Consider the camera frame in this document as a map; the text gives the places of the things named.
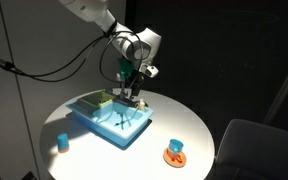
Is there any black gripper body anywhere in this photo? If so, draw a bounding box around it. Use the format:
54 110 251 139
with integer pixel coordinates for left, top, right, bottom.
118 73 144 92

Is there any grey toy faucet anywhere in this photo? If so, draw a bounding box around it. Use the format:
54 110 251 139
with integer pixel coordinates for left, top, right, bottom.
116 71 134 105

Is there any cream toy soap bottle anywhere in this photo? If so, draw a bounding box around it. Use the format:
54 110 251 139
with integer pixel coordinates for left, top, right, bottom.
135 98 147 111

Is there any green toy dish rack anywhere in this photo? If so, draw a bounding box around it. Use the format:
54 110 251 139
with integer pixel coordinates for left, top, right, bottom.
78 91 117 108

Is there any blue toy sink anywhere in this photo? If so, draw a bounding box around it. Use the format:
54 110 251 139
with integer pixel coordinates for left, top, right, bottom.
65 96 155 150

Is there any blue toy teacup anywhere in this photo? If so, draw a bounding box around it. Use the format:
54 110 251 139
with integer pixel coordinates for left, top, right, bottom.
168 138 185 156

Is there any orange toy saucer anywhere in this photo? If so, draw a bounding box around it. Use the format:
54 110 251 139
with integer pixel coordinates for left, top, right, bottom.
162 147 188 168

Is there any blue cup with orange rim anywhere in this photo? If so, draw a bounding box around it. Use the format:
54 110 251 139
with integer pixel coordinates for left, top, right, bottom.
57 133 71 154

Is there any grey chair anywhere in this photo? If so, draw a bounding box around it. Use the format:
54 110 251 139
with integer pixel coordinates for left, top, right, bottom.
213 118 288 180

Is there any grey slanted pole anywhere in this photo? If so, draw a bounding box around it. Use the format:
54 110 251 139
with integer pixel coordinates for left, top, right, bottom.
263 46 288 125

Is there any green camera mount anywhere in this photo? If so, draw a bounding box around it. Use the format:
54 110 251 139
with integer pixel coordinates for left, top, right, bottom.
117 57 134 80

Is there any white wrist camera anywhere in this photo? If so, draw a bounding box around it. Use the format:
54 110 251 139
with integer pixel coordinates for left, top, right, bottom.
143 64 160 79

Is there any long black cable with connector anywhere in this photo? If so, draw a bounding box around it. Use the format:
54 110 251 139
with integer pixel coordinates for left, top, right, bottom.
0 20 118 83

